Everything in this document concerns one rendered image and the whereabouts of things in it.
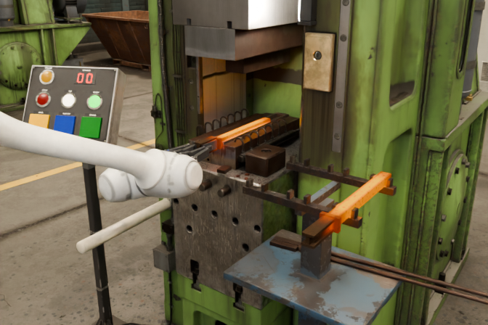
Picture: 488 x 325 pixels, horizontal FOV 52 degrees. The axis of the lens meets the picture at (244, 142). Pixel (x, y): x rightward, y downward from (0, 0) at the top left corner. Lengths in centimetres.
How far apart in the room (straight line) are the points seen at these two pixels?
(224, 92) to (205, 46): 39
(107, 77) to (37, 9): 464
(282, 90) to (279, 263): 83
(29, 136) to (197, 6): 69
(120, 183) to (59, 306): 145
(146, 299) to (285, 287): 137
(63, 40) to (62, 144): 566
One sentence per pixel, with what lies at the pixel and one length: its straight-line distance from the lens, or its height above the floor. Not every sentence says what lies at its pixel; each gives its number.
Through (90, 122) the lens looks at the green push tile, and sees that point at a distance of 184.
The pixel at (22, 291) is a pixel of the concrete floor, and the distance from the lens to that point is 286.
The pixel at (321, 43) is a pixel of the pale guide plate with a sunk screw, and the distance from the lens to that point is 151.
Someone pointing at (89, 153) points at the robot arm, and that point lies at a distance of 117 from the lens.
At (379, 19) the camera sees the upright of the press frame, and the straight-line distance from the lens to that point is 147.
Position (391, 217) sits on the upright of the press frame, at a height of 63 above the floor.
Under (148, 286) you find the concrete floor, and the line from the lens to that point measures 271.
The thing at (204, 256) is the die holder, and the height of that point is 59.
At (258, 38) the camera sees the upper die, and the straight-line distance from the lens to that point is 163.
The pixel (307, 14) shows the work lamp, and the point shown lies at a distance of 151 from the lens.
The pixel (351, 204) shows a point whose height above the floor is 103.
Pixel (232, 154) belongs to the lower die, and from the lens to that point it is 162.
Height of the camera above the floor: 152
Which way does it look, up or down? 19 degrees down
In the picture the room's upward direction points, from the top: straight up
